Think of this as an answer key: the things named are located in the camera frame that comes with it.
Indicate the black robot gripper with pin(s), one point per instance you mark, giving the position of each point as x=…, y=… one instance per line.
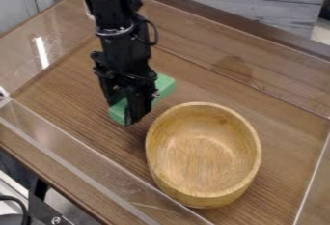
x=121, y=68

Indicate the green rectangular block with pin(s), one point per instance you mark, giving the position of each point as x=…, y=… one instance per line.
x=116, y=111

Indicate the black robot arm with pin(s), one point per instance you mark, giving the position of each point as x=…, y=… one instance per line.
x=116, y=16

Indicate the brown wooden bowl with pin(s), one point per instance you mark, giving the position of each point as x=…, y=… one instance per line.
x=203, y=154

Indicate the clear acrylic tray walls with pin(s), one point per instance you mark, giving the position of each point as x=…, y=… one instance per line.
x=227, y=60

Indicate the black metal table leg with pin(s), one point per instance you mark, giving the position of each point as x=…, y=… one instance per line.
x=41, y=214

